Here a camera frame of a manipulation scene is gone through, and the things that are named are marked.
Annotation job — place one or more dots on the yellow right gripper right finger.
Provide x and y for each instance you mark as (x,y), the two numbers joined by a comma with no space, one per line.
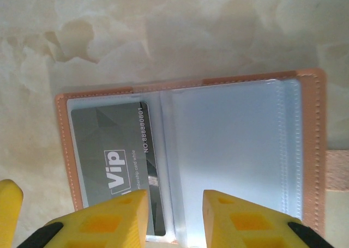
(245,226)

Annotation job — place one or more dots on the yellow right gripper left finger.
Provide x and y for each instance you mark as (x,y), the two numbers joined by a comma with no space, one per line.
(109,223)

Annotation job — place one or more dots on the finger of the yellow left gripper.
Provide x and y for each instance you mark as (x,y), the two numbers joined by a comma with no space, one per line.
(9,212)

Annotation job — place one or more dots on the grey VIP card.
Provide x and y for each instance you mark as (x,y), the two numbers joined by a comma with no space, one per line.
(114,128)

